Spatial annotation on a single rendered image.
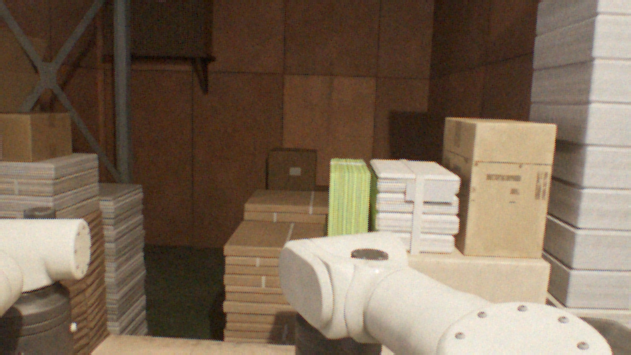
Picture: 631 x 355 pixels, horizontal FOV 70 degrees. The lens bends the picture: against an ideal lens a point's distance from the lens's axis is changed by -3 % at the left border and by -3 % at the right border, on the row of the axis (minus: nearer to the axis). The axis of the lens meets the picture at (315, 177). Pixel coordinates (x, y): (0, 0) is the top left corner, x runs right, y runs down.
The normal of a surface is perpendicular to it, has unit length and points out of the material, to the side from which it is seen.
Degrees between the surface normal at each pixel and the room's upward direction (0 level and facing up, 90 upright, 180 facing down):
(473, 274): 91
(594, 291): 90
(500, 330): 15
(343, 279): 71
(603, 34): 90
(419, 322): 58
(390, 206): 90
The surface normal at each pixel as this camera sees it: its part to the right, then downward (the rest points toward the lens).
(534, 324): -0.21, -0.95
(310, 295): -0.90, 0.04
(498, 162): -0.07, 0.15
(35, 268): 0.18, 0.16
